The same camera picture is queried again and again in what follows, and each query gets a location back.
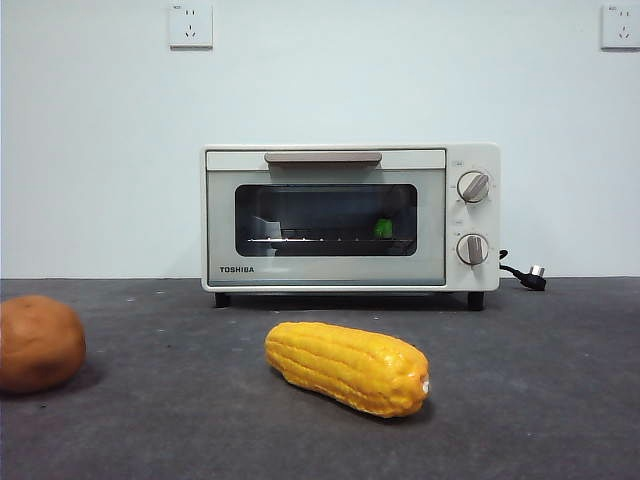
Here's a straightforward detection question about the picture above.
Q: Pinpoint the glass oven door with handle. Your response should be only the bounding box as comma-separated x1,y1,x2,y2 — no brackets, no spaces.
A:
205,148,447,289

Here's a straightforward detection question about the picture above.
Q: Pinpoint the purple eggplant with green stem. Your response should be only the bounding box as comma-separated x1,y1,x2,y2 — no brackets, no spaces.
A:
372,192,417,240

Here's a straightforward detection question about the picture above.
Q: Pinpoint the beige oven knob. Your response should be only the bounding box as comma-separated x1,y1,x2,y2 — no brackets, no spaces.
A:
457,170,491,205
454,232,490,266

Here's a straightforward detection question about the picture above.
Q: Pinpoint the white Toshiba toaster oven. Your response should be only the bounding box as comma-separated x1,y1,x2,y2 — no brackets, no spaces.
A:
201,143,501,312

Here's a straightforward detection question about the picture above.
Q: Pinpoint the yellow corn cob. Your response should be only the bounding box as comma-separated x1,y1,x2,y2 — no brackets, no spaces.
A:
263,321,431,419

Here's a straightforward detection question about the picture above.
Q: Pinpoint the brown potato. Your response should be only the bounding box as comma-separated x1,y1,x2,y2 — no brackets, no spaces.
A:
0,294,88,394

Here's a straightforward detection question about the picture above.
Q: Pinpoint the metal wire oven rack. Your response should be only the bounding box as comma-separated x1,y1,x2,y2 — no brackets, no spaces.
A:
247,234,409,251

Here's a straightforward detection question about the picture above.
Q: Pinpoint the black power cord with plug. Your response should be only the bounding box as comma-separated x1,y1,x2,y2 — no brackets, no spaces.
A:
497,249,549,292

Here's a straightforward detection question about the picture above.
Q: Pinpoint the white wall socket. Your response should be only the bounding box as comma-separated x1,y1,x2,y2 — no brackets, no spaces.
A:
599,4,640,51
168,2,215,50

